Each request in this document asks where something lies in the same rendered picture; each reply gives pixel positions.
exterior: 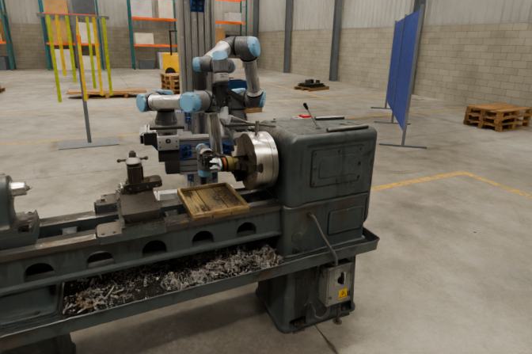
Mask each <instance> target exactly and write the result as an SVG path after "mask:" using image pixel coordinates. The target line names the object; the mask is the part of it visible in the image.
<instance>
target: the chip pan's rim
mask: <svg viewBox="0 0 532 354"><path fill-rule="evenodd" d="M362 235H363V236H364V237H365V239H366V240H363V241H360V242H354V243H351V244H347V245H344V246H338V247H335V248H333V250H334V251H335V253H336V255H337V259H338V260H340V259H343V258H346V257H352V256H355V255H358V254H361V253H366V252H370V251H372V250H376V249H377V245H378V241H379V240H380V237H379V236H377V235H376V234H374V233H373V232H371V231H370V230H368V229H367V228H366V227H364V226H363V232H362ZM368 240H369V241H370V242H368ZM364 242H367V243H364ZM360 243H363V244H360ZM357 244H360V245H357ZM355 245H356V246H355ZM282 260H283V261H284V263H283V264H280V265H275V266H272V267H268V268H263V269H260V270H256V271H253V272H247V273H244V274H241V275H237V276H232V277H229V278H225V279H222V280H216V281H213V282H210V283H206V284H200V285H196V286H193V287H187V288H185V289H181V290H179V291H173V292H170V293H166V294H163V295H158V296H154V297H151V298H148V299H142V300H139V301H135V302H132V303H127V304H124V305H120V306H114V307H111V308H108V309H104V310H99V311H95V312H92V313H88V314H82V315H78V316H75V317H72V318H67V319H64V320H61V321H57V322H52V323H49V324H46V325H41V326H37V327H34V328H31V329H25V330H22V331H19V332H16V333H10V334H6V335H3V336H0V352H1V351H5V350H8V349H11V348H16V347H19V346H22V345H26V344H31V343H34V342H37V341H42V340H46V339H48V338H52V337H57V336H60V335H63V334H66V333H72V332H74V331H78V330H81V329H86V328H89V327H93V326H95V325H101V324H104V323H107V322H112V321H115V320H119V319H121V318H127V317H130V316H133V315H137V314H141V313H145V312H148V311H151V310H156V309H159V308H162V307H166V306H171V305H174V304H177V303H182V302H185V301H188V300H192V299H197V298H200V297H204V296H206V295H212V294H214V293H218V292H221V291H226V290H230V289H232V288H236V287H240V286H244V285H247V284H252V283H256V282H259V281H262V280H267V279H270V278H273V277H277V276H281V275H285V274H288V273H291V272H297V271H299V270H303V269H306V268H311V267H314V266H317V265H323V264H325V263H329V262H332V261H335V260H334V257H333V254H332V253H331V251H330V250H329V249H326V250H322V251H319V252H316V253H310V254H307V255H304V256H300V257H295V258H291V259H287V260H286V259H283V258H282ZM63 285H64V283H62V285H61V292H60V299H59V310H58V311H57V312H56V313H55V314H53V315H49V316H46V317H42V318H37V319H33V320H30V321H26V322H21V323H17V324H14V325H8V326H5V327H2V328H0V332H1V331H5V330H8V329H13V328H17V327H20V326H23V325H29V324H32V323H36V322H42V321H45V320H48V319H52V318H56V317H58V315H60V312H61V306H62V299H63Z"/></svg>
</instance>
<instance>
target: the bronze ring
mask: <svg viewBox="0 0 532 354"><path fill-rule="evenodd" d="M220 159H221V161H222V168H221V169H220V170H221V171H222V172H234V170H235V161H238V158H234V157H233V155H230V156H226V157H224V158H220Z"/></svg>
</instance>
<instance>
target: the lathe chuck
mask: <svg viewBox="0 0 532 354"><path fill-rule="evenodd" d="M254 134H255V132H248V133H242V134H241V135H242V139H243V143H244V148H245V153H246V154H247V155H248V156H245V157H243V158H237V159H238V161H242V160H250V161H251V162H253V163H254V164H256V165H259V164H261V165H262V172H261V173H260V172H247V171H245V176H244V179H243V182H242V184H243V185H244V186H245V187H246V188H247V189H248V190H253V189H258V188H266V187H268V186H269V184H270V182H271V180H272V173H273V160H272V151H271V147H270V145H269V143H268V140H267V138H266V137H265V135H264V134H263V133H261V132H258V133H257V134H258V135H259V136H257V137H256V136H254ZM262 184H264V186H262V187H259V185H262Z"/></svg>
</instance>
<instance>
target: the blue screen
mask: <svg viewBox="0 0 532 354"><path fill-rule="evenodd" d="M423 12H424V4H421V5H420V9H418V10H417V11H415V12H413V13H411V14H409V15H408V14H405V17H404V18H402V19H401V20H399V21H395V25H394V31H393V44H392V51H391V57H390V64H389V77H388V83H387V90H386V102H385V108H382V109H391V110H392V117H391V122H386V121H374V123H384V124H399V125H400V127H401V129H402V131H403V133H402V139H401V144H393V143H379V145H383V146H393V147H412V148H422V149H427V147H423V146H413V145H405V135H406V129H407V125H410V123H408V118H409V107H410V101H411V96H412V85H413V79H414V74H415V68H416V57H417V52H418V46H419V40H420V30H421V24H422V18H423ZM387 103H388V105H389V107H390V108H387V107H386V106H387ZM370 108H379V107H370ZM394 117H396V119H397V122H393V118H394Z"/></svg>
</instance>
